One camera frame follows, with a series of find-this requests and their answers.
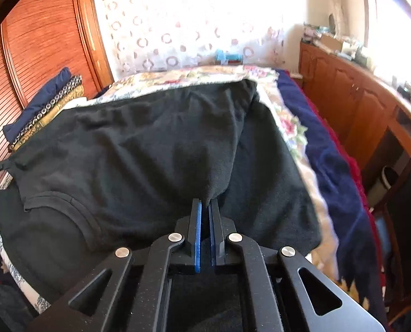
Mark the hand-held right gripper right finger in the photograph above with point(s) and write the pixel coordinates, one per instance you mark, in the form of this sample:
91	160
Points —
212	242

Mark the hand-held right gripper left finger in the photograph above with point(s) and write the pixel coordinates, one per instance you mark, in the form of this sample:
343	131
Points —
198	242

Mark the black printed T-shirt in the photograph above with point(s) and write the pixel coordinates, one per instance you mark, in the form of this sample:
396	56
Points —
139	152

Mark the folded navy cloth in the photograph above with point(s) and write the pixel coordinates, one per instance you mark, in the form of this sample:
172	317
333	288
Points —
43	100

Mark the folded circle-patterned cloth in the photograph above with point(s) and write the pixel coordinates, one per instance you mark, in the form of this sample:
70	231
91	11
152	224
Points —
58	98

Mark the folded gold cloth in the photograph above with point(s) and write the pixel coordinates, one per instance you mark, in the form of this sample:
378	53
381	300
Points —
70	98

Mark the wooden slatted wardrobe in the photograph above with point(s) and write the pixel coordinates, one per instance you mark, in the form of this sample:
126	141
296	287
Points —
46	41

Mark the floral blanket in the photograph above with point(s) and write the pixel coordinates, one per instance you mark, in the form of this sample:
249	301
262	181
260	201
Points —
288	121

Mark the navy blanket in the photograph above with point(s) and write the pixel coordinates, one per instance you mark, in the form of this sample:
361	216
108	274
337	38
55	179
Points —
333	166

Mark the red bed cover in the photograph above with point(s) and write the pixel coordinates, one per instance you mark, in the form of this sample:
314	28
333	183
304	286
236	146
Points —
361	183

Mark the white trash bin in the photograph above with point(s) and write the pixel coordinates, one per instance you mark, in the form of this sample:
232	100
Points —
381	186

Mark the blue plastic bag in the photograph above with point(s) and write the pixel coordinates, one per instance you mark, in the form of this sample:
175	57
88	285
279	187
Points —
227	57

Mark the dark chair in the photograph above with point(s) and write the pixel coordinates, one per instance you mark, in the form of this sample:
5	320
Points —
409	231

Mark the wooden cabinet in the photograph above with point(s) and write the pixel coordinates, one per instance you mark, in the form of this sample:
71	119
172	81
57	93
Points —
347	93

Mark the sheer circle-patterned curtain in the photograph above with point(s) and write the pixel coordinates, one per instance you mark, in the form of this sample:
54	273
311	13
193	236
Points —
191	24

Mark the open cardboard box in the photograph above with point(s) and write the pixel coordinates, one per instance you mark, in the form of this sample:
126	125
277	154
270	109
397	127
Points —
331	41

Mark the small fan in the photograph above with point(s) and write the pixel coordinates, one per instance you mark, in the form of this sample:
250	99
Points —
332	24

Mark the floral window curtain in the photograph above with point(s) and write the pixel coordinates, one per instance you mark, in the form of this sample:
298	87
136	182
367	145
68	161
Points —
335	0

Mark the wooden framed window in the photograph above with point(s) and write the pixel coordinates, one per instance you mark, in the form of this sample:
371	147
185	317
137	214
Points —
395	24

